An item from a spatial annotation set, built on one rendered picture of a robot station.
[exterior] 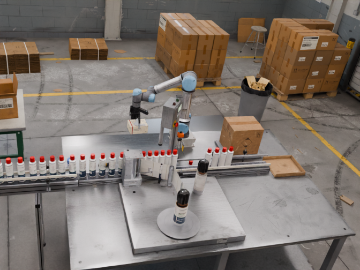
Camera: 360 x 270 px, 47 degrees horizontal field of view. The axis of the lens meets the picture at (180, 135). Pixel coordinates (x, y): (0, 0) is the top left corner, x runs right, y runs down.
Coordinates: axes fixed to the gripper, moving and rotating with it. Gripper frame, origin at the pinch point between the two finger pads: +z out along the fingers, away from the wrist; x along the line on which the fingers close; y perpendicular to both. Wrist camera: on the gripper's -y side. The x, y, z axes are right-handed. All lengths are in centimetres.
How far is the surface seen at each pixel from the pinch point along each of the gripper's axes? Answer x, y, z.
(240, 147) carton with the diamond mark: 39, -86, 9
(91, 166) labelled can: 52, 50, 0
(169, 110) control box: 53, -8, -44
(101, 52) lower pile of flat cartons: -380, -38, 86
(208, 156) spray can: 59, -45, -1
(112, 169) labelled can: 54, 34, 4
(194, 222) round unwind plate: 116, -12, 12
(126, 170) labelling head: 67, 26, -4
